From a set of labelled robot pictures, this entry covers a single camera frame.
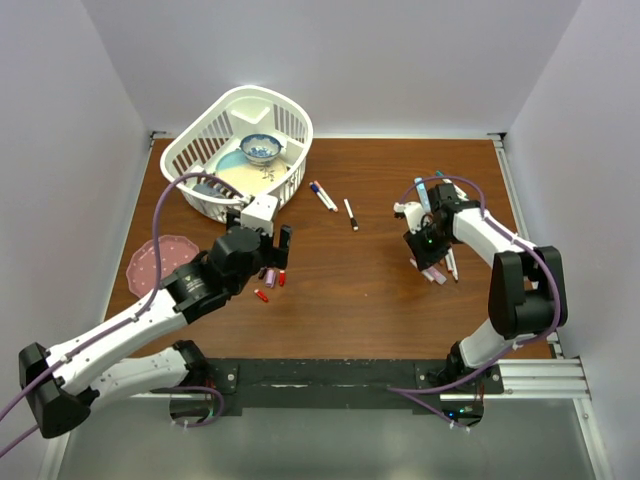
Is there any light blue capped marker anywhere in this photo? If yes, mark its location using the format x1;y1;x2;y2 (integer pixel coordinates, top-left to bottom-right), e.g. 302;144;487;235
414;177;431;213

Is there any black capped white marker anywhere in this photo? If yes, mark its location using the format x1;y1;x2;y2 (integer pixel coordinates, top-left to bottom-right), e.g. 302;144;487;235
343;198;359;232

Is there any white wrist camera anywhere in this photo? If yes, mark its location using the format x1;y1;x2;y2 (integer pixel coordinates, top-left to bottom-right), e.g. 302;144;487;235
393;201;426;233
226;195;280;236

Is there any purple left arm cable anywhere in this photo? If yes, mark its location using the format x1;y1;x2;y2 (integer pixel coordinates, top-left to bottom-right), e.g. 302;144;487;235
0;172;251;459

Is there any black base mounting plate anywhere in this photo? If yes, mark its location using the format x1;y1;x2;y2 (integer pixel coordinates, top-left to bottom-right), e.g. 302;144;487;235
197;358;504;420

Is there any blue patterned bowl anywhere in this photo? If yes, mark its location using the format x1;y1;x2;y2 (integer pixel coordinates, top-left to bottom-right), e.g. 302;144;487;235
240;134;283;166

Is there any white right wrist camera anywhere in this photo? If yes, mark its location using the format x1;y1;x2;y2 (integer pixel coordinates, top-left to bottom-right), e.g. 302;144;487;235
393;201;426;233

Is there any aluminium frame rail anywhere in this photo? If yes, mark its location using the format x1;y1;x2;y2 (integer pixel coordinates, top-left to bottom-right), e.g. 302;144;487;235
489;132;614;480

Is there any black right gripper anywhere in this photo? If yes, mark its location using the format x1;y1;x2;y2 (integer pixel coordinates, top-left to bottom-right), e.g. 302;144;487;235
404;221;453;272

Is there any purple highlighter cap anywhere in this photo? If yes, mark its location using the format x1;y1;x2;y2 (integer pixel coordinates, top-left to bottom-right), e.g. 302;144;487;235
265;269;277;288

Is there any cream and blue plate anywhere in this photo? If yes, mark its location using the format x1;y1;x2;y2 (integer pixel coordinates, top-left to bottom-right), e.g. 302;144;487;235
215;150;289;195

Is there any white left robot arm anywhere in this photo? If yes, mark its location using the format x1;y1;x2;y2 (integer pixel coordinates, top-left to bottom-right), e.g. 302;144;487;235
19;225;292;439

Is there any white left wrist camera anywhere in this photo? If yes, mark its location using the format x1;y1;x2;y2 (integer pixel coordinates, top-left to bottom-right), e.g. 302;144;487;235
226;195;280;236

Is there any purple highlighter marker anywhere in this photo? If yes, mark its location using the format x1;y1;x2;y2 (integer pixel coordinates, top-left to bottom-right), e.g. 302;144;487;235
409;258;447;285

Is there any pink dotted plate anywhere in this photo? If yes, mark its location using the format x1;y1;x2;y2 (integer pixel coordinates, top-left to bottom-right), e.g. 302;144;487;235
126;235;200;298

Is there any red cap white marker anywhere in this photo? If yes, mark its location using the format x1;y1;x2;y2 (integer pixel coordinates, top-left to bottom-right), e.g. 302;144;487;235
446;249;459;282

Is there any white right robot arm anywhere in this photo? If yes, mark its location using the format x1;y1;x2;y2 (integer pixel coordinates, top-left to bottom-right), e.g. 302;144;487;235
394;180;568;393

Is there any white plastic basket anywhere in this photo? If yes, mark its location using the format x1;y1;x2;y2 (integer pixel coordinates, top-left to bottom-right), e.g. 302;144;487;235
159;85;313;223

